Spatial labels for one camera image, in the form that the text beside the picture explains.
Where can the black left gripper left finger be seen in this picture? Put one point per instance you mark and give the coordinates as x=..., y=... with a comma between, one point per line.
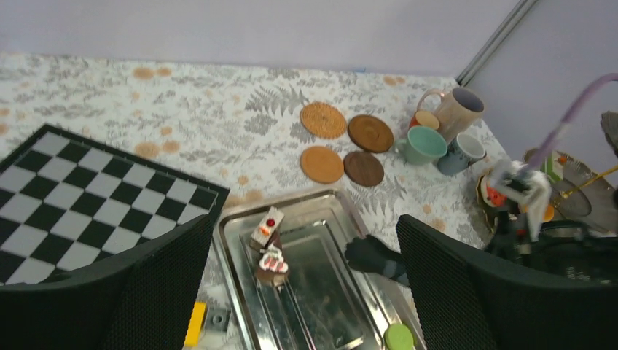
x=141, y=298

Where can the chocolate cake slice with cherry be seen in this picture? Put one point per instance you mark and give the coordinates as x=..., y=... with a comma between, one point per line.
x=264, y=232

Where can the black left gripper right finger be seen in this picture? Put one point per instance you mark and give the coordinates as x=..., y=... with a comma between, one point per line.
x=467, y=298

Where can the yellow block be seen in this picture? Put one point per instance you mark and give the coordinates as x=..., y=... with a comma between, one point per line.
x=195, y=324

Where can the dark walnut coaster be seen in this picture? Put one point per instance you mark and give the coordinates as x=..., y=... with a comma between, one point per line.
x=363, y=168

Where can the chocolate cake slice pink topping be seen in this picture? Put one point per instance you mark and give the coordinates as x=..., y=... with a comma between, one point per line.
x=272, y=268

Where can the brown wooden saucer coaster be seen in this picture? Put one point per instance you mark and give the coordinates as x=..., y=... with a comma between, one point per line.
x=370, y=133

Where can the light orange wooden coaster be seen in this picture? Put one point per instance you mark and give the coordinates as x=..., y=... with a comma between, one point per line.
x=321, y=164

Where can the stainless steel tray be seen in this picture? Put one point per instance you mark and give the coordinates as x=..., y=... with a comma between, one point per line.
x=323, y=303

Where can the green macaron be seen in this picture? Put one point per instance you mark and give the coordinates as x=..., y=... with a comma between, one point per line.
x=398, y=336

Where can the aluminium frame post right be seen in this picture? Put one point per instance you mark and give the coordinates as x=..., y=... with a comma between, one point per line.
x=499, y=36

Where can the grey patterned mug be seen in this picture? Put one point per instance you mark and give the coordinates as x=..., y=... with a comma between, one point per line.
x=463, y=151

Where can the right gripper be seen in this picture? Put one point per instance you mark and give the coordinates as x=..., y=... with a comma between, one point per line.
x=564, y=247

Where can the black white chessboard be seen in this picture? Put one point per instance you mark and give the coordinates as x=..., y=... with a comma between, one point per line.
x=68, y=201

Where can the woven rattan coaster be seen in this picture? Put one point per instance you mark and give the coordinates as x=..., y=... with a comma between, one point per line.
x=323, y=120

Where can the small red cup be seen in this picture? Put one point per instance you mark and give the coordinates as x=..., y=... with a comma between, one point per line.
x=424, y=118

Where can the three tier black cake stand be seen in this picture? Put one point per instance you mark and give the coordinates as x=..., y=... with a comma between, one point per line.
x=583, y=195

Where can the small grey block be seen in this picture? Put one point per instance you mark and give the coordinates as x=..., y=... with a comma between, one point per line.
x=217, y=320

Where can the green layered cake slice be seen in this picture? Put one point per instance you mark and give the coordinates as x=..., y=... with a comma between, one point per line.
x=553, y=166

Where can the mint green cup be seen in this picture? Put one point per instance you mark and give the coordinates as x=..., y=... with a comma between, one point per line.
x=421, y=145

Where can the red frosted donut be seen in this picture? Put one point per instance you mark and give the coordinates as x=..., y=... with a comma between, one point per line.
x=493, y=197

